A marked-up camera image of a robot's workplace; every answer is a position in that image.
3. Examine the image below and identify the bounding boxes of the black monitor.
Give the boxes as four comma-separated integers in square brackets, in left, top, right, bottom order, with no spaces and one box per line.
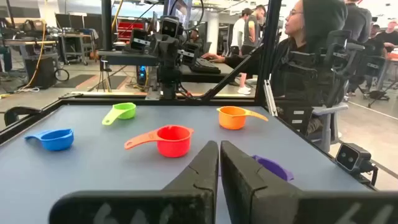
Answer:
[55,12,72,29]
[83,14,103,31]

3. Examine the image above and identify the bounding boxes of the red measuring cup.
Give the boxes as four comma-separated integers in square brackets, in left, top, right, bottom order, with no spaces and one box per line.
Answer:
[124,124,195,159]

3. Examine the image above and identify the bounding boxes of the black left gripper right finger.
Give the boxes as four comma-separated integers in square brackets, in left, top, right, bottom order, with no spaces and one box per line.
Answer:
[220,140,398,224]

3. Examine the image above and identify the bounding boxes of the red parts bins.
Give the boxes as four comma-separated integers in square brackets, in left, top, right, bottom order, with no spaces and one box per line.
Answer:
[117,20,146,43]

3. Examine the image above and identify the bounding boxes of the black aluminium table frame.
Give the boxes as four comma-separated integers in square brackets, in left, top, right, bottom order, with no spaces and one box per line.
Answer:
[0,0,380,191]

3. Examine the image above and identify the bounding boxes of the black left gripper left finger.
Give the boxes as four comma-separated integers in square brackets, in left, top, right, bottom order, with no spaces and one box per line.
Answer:
[49,140,220,224]

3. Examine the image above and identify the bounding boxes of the purple measuring cup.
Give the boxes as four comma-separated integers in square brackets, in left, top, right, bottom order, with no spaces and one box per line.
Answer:
[251,154,295,182]

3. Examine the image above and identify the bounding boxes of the orange measuring cup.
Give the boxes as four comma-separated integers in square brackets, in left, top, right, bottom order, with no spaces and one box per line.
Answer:
[216,106,269,131]

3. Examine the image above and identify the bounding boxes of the black cabinet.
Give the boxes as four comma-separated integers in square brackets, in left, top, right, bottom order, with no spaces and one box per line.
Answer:
[24,54,58,90]

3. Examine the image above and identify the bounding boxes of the green measuring cup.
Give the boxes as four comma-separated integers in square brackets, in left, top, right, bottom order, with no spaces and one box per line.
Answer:
[101,102,137,126]

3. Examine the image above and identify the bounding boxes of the person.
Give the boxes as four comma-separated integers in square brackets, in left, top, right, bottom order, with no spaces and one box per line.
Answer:
[241,4,267,57]
[366,24,388,58]
[229,7,254,96]
[341,0,374,97]
[201,0,349,138]
[377,20,398,54]

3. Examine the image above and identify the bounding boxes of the black floor mat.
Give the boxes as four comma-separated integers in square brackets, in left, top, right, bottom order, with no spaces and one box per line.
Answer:
[52,73,96,89]

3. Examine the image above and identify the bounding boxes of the metal cart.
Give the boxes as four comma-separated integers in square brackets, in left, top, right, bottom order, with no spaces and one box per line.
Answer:
[58,29,95,66]

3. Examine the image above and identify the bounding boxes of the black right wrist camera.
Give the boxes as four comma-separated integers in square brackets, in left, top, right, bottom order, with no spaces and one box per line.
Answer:
[159,16,182,38]

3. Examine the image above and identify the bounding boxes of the grey office chair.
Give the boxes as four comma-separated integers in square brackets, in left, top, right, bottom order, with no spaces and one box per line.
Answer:
[306,102,349,154]

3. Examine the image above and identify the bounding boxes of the computer keyboard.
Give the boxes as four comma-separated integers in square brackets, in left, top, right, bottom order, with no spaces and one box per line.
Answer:
[190,57,222,75]

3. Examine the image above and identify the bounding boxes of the black table-level camera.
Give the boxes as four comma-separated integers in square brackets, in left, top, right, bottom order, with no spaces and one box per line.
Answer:
[335,142,379,187]

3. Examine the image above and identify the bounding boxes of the computer desk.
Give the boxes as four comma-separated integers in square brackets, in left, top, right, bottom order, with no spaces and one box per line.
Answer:
[98,49,242,85]

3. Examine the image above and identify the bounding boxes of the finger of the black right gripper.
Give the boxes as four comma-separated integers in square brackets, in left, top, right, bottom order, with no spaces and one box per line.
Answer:
[169,36,182,59]
[156,35,170,59]

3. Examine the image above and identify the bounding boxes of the computer tower blue light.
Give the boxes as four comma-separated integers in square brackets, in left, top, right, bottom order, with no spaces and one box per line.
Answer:
[136,63,149,86]

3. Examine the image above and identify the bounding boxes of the blue measuring cup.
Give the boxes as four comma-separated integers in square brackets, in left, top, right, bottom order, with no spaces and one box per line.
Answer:
[24,128,75,152]

